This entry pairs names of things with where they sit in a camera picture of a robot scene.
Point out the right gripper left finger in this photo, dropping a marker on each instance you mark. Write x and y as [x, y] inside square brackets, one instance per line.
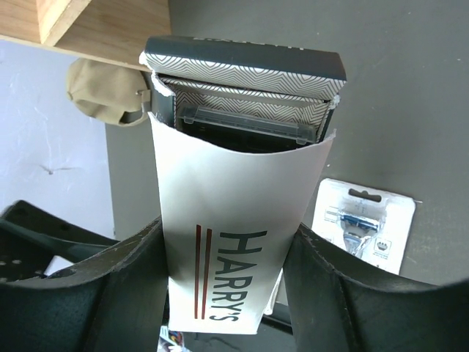
[112, 301]

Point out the beige cap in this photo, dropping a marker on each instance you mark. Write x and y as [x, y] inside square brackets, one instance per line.
[111, 94]

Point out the right blue razor blister pack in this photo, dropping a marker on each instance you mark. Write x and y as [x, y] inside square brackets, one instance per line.
[370, 224]

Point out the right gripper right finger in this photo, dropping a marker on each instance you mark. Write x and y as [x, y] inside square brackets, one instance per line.
[338, 302]

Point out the wooden two-tier shelf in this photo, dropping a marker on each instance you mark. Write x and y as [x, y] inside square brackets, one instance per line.
[111, 31]

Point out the white Harry's box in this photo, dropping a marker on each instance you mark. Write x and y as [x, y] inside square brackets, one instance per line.
[240, 138]

